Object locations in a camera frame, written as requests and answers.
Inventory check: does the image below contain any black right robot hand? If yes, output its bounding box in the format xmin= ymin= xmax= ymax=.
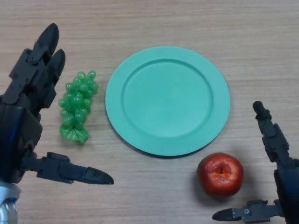
xmin=212 ymin=100 xmax=299 ymax=224

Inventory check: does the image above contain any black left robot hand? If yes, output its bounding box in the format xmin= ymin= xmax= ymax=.
xmin=0 ymin=22 xmax=114 ymax=186

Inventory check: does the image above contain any red apple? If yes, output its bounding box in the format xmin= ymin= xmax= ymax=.
xmin=197 ymin=152 xmax=244 ymax=197

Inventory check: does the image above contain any green round plate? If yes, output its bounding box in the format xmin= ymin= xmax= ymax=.
xmin=105 ymin=46 xmax=231 ymax=158

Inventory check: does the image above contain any green plastic grape bunch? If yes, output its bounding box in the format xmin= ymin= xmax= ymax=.
xmin=58 ymin=70 xmax=99 ymax=146

